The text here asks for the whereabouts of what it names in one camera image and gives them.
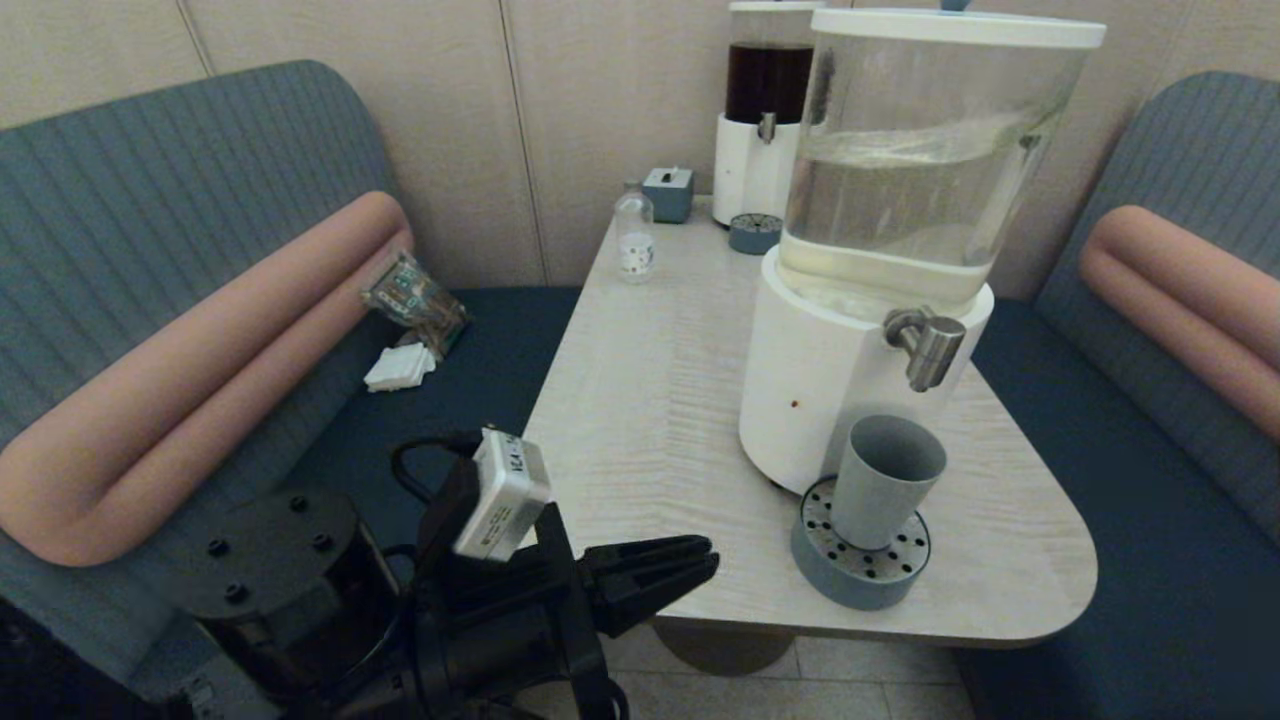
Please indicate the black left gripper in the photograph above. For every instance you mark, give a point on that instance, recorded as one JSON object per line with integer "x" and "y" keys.
{"x": 500, "y": 640}

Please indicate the grey plastic cup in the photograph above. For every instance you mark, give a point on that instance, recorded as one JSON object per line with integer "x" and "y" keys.
{"x": 882, "y": 482}

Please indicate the large round perforated drip tray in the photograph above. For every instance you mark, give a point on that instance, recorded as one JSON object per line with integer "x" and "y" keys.
{"x": 850, "y": 582}

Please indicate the clear water dispenser white base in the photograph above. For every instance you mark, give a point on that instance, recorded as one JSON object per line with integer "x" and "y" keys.
{"x": 830, "y": 360}

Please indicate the white folded napkins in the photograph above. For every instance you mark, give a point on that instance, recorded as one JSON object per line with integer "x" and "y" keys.
{"x": 398, "y": 368}

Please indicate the small clear plastic bottle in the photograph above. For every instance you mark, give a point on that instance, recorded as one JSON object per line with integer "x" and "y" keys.
{"x": 634, "y": 248}

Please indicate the small round drip tray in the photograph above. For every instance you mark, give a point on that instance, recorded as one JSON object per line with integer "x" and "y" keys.
{"x": 752, "y": 236}

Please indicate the clear snack packet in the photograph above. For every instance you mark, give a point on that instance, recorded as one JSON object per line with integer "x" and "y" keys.
{"x": 413, "y": 298}

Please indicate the small blue tissue box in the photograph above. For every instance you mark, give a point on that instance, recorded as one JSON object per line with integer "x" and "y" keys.
{"x": 668, "y": 197}

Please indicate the dark beverage dispenser white base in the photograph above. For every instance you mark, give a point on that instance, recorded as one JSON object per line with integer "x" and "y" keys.
{"x": 750, "y": 178}

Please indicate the blue-grey booth sofa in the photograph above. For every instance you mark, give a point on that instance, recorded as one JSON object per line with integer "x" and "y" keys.
{"x": 150, "y": 200}
{"x": 1100, "y": 500}

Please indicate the round table pedestal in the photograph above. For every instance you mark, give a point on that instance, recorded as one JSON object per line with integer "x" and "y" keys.
{"x": 720, "y": 650}

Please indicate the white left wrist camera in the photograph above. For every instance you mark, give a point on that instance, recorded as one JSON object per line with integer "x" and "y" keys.
{"x": 503, "y": 495}

